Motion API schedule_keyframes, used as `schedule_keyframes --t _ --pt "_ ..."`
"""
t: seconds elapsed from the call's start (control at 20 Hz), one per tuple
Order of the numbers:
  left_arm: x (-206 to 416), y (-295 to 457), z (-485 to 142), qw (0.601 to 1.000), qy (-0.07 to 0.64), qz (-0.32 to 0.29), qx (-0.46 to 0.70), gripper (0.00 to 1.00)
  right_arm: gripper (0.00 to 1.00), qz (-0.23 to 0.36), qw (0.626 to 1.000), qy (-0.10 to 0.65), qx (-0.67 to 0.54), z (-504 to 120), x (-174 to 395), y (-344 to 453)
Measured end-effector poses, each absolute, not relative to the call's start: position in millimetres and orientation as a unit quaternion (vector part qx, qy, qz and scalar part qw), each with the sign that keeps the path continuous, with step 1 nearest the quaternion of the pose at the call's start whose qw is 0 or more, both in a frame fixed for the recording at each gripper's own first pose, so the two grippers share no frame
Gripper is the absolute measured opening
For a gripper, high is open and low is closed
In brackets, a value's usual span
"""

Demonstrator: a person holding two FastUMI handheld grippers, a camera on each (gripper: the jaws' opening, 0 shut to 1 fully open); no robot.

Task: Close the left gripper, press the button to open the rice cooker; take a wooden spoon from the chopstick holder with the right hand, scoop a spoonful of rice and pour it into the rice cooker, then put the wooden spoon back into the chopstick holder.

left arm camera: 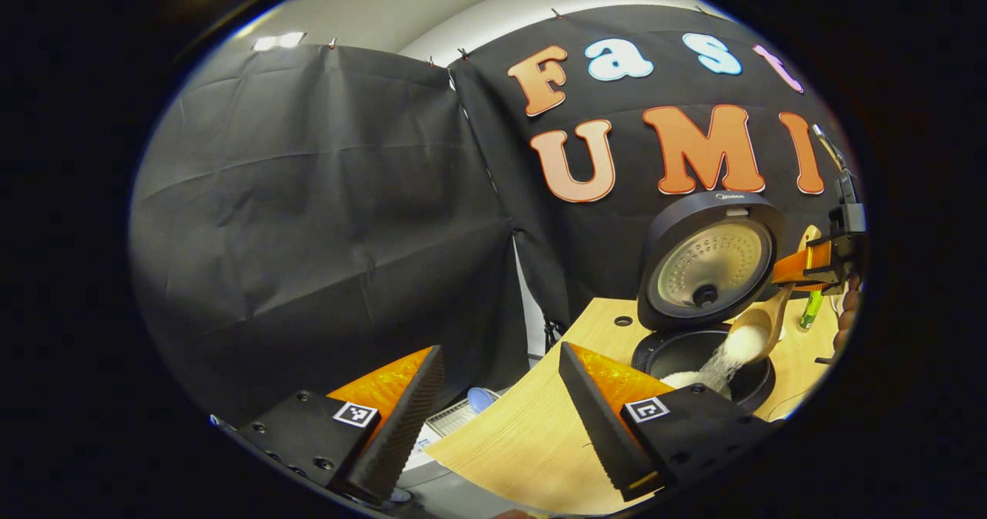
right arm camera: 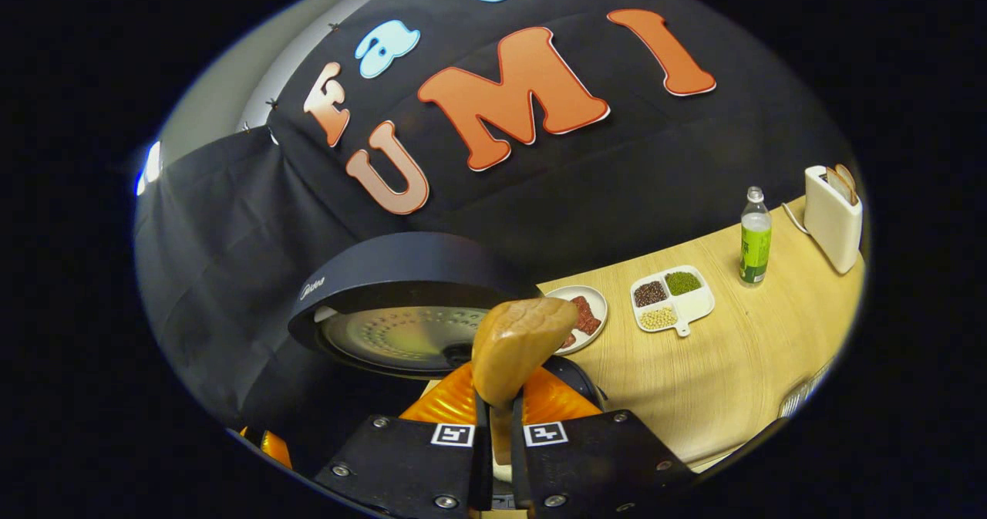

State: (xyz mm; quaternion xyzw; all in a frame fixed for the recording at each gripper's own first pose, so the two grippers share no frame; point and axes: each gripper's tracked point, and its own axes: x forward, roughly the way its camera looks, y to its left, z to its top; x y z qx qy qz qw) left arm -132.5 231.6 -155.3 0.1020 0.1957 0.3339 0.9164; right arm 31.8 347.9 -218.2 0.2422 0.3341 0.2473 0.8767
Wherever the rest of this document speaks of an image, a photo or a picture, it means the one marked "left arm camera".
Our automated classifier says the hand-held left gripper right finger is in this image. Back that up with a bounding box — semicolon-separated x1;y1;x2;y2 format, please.
558;342;772;503

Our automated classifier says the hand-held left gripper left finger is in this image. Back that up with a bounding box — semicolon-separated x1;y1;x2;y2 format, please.
212;344;446;507

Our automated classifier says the wooden spoon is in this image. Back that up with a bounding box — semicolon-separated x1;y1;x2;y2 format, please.
729;224;822;366

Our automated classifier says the black silver rice cooker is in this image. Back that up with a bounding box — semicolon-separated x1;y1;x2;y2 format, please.
631;190;787;414

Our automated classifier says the green label plastic bottle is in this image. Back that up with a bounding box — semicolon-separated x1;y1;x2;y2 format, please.
798;288;824;331

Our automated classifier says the white plastic crate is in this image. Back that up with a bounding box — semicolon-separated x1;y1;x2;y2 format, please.
397;397;498;474

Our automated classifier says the ceiling light panel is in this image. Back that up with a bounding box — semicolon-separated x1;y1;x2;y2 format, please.
253;32;307;52

